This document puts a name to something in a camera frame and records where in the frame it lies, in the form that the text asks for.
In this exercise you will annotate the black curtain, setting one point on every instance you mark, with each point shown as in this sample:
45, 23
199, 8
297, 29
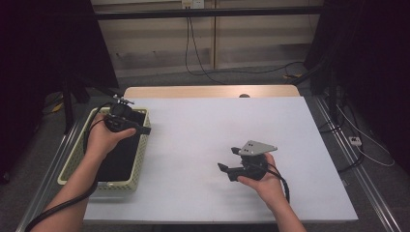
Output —
370, 48
48, 42

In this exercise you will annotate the cream plastic basket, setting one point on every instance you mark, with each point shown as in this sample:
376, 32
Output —
141, 154

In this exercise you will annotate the black horizontal metal bar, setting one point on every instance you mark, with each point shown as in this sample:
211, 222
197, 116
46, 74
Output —
209, 13

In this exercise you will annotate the black cloth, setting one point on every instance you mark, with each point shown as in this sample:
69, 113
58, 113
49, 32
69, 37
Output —
119, 161

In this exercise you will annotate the black metal stand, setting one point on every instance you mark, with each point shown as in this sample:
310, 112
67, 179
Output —
69, 103

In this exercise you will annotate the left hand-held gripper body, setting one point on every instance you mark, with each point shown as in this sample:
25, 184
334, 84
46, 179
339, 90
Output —
121, 117

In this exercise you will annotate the person's right hand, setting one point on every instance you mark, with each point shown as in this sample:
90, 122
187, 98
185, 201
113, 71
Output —
270, 187

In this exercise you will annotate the white wall socket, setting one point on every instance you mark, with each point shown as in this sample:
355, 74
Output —
192, 4

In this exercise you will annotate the person's left hand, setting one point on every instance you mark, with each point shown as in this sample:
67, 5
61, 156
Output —
100, 138

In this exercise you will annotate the aluminium floor rail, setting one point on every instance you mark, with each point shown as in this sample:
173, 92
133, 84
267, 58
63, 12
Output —
51, 167
361, 174

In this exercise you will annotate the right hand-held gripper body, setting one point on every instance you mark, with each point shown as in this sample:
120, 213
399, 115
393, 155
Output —
249, 167

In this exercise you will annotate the white power strip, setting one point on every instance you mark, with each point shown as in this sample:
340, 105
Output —
355, 140

